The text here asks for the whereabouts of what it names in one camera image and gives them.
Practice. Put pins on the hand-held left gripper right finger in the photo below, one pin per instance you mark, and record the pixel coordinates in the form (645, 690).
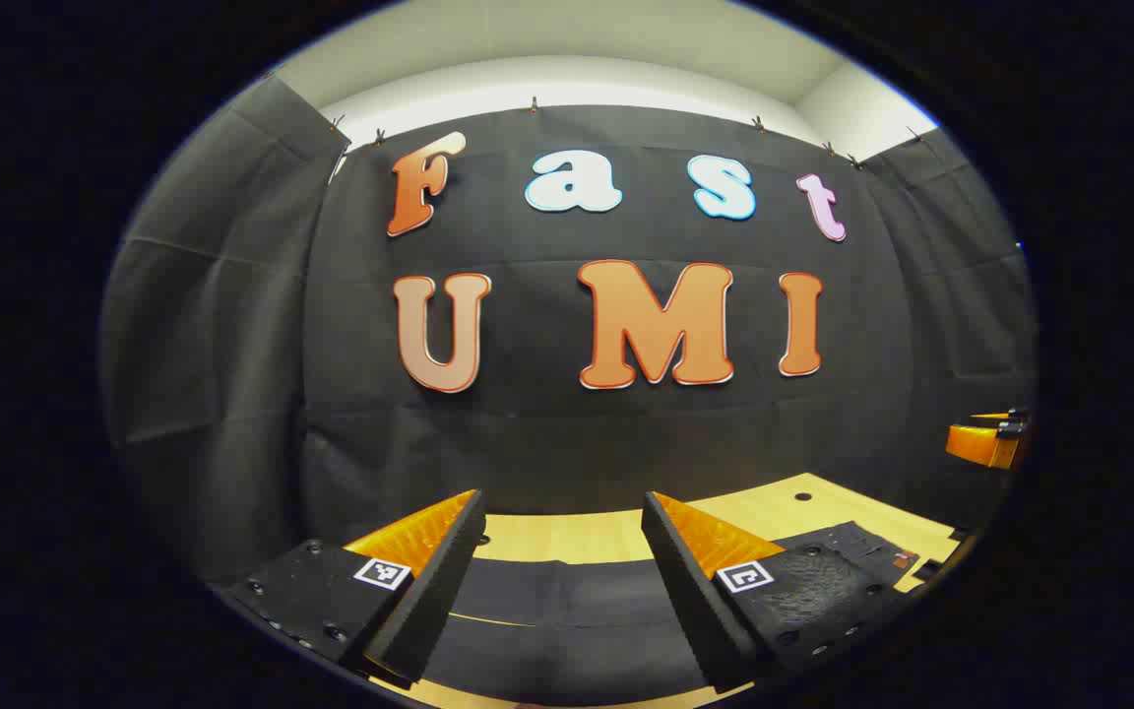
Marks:
(695, 611)

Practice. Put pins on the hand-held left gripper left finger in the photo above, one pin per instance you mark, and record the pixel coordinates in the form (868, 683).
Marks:
(429, 611)

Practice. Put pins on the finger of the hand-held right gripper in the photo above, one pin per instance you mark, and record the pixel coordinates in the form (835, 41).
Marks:
(976, 445)

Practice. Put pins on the dark grey jeans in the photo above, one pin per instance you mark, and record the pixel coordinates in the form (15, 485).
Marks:
(567, 620)

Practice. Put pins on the black backdrop cloth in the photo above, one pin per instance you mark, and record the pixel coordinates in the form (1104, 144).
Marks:
(547, 433)

